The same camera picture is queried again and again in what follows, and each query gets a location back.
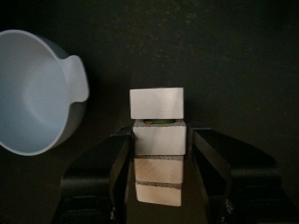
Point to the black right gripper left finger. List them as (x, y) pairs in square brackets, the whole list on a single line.
[(97, 169)]

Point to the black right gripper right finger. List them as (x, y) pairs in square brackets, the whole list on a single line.
[(233, 175)]

